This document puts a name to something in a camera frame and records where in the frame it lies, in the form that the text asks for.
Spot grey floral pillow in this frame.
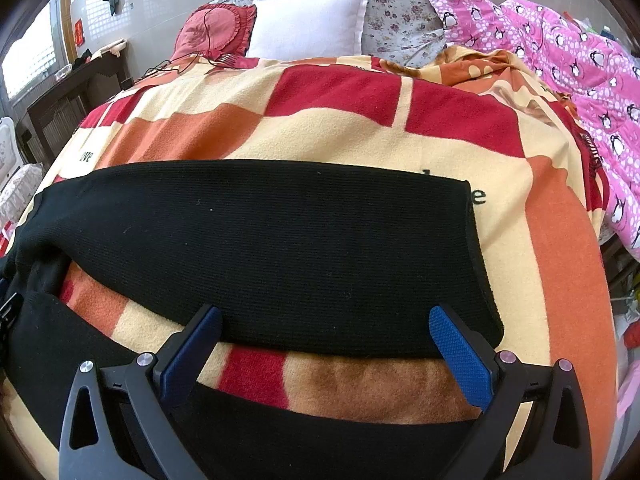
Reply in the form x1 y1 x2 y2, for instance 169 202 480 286
234 0 448 68

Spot window with lattice grille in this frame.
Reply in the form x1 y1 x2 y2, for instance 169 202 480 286
1 2 58 105

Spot pink penguin print quilt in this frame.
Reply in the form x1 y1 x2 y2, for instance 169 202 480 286
420 0 640 261

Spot dark wooden desk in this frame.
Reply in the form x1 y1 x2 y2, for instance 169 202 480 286
20 52 133 161

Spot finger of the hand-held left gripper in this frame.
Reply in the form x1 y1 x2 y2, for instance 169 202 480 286
0 276 25 353

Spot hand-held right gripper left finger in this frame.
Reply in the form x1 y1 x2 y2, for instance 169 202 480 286
59 304 224 480

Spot black cable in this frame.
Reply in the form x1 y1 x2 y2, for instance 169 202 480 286
145 0 237 79

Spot red ruffled cushion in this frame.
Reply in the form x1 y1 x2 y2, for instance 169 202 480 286
172 2 258 61

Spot white pillow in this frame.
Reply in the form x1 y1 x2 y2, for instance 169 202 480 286
245 0 370 58

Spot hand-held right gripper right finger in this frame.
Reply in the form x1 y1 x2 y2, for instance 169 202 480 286
428 305 599 480

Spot red orange cream printed blanket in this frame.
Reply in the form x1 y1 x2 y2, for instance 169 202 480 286
0 52 618 480

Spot black pants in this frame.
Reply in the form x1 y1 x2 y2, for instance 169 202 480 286
0 159 505 480

